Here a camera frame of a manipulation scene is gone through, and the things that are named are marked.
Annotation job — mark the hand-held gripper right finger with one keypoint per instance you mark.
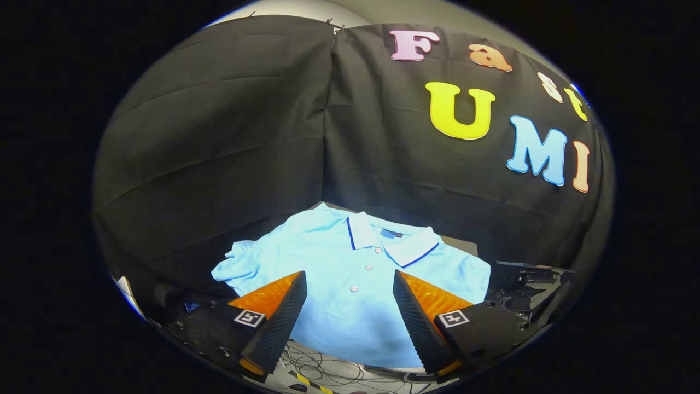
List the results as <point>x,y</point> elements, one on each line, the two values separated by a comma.
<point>418,328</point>

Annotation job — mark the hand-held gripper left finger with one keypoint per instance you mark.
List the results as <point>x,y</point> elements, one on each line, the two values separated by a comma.
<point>279,328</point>

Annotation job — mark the light blue polo shirt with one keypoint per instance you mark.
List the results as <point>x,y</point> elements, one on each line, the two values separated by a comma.
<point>339,262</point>

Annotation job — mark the dark washing machine lid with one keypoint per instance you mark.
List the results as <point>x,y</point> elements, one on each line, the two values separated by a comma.
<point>536,284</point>

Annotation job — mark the yellow black floor tape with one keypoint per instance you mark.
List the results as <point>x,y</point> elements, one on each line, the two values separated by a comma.
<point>309,381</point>

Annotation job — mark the grey cabinet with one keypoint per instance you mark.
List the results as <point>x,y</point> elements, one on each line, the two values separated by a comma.
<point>462,246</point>

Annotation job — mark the black backdrop cloth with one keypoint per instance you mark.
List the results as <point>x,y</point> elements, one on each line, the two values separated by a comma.
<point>219,137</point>

